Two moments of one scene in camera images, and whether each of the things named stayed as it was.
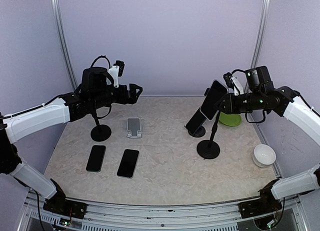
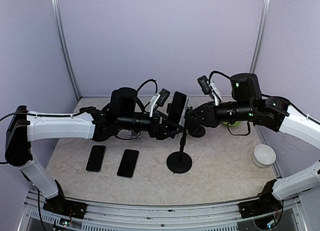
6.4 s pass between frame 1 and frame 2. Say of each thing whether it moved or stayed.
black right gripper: moved
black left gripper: moved
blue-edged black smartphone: stayed
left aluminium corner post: stayed
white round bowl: stayed
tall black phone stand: moved
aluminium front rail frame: stayed
